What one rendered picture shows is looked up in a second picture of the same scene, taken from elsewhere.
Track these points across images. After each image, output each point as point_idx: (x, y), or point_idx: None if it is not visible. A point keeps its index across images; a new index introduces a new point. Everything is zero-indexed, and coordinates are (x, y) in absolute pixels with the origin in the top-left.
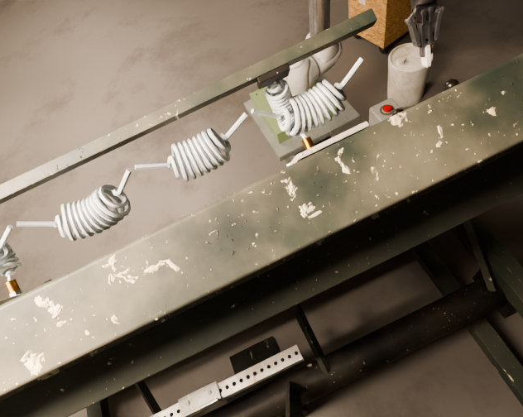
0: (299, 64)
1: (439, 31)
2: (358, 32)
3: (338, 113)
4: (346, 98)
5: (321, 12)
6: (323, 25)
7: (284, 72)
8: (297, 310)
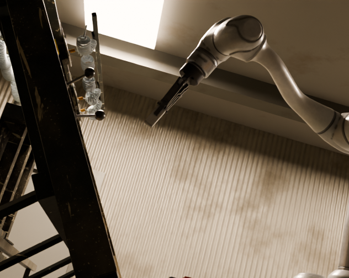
0: (298, 274)
1: (165, 94)
2: (92, 19)
3: (76, 41)
4: (79, 37)
5: (344, 224)
6: (342, 244)
7: (91, 32)
8: (11, 256)
